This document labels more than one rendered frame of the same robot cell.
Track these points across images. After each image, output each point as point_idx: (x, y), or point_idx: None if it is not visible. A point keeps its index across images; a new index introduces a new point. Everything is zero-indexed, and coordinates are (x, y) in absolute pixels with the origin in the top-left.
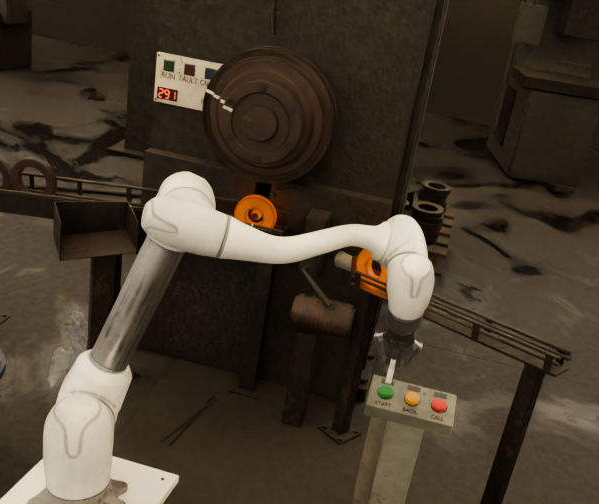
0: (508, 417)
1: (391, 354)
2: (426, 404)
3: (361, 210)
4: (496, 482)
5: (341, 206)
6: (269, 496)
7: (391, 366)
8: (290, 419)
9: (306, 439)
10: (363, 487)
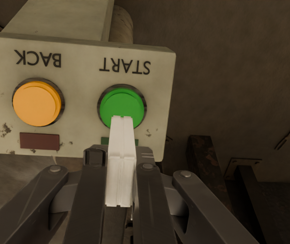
0: None
1: (145, 229)
2: None
3: None
4: None
5: None
6: (224, 32)
7: (124, 165)
8: (203, 140)
9: (183, 122)
10: (123, 34)
